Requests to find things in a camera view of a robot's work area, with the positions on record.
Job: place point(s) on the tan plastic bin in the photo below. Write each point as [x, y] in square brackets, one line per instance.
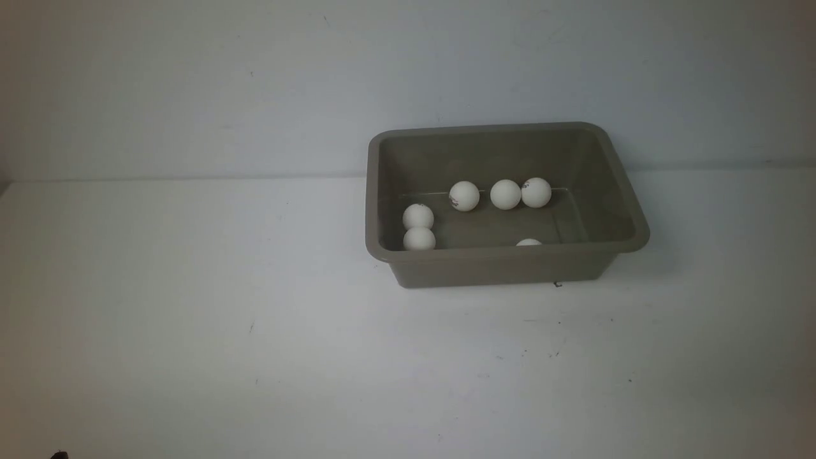
[592, 217]

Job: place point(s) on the plain white ball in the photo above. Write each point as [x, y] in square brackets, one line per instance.
[505, 194]
[529, 242]

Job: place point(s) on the white ball with red logo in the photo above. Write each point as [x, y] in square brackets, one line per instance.
[464, 196]

